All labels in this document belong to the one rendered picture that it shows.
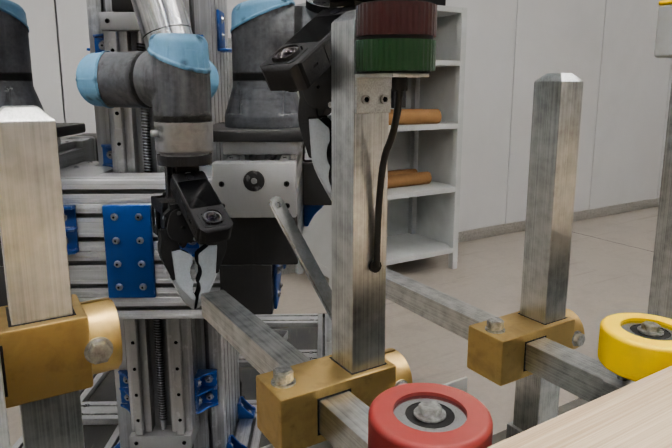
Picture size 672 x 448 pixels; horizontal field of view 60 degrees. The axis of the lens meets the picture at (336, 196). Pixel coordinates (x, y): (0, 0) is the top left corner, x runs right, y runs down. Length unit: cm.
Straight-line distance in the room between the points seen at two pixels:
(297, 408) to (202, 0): 95
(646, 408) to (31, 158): 43
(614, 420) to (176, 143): 57
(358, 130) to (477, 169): 387
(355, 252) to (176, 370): 90
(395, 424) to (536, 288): 33
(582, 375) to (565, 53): 441
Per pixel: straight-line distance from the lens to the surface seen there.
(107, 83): 83
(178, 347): 132
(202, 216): 73
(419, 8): 43
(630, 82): 565
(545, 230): 66
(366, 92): 47
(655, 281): 91
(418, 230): 395
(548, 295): 68
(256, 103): 106
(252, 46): 108
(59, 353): 42
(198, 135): 77
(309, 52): 50
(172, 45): 77
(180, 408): 139
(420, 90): 385
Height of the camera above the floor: 112
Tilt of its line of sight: 11 degrees down
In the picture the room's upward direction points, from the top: straight up
